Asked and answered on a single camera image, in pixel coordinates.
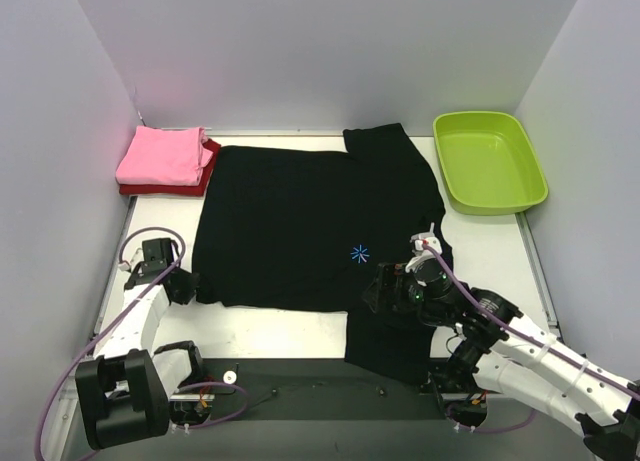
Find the black t shirt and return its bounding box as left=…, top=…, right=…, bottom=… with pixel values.
left=191, top=123, right=445, bottom=385

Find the green plastic tray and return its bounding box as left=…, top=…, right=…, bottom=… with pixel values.
left=433, top=111, right=549, bottom=216

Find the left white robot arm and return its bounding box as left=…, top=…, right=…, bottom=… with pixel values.
left=75, top=238, right=205, bottom=451

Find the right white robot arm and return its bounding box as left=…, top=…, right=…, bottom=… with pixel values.
left=363, top=250, right=639, bottom=460

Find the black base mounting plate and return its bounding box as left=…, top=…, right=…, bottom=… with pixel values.
left=164, top=358, right=507, bottom=422

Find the folded red t shirt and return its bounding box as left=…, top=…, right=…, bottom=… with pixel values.
left=119, top=138, right=221, bottom=197

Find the folded pink t shirt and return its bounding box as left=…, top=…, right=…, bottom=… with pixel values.
left=115, top=126, right=214, bottom=186

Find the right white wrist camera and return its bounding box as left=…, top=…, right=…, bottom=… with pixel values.
left=404, top=223, right=443, bottom=273

